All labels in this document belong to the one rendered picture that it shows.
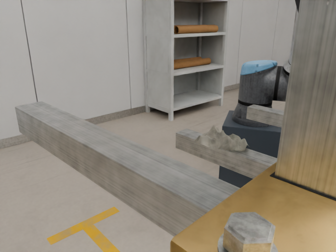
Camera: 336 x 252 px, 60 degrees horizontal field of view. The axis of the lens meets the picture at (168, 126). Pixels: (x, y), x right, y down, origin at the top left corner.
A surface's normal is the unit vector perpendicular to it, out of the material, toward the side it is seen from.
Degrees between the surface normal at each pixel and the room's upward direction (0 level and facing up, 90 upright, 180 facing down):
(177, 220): 90
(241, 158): 90
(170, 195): 90
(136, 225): 0
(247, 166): 90
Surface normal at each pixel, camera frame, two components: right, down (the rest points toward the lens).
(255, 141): -0.31, 0.33
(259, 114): -0.70, 0.25
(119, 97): 0.67, 0.26
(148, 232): 0.00, -0.94
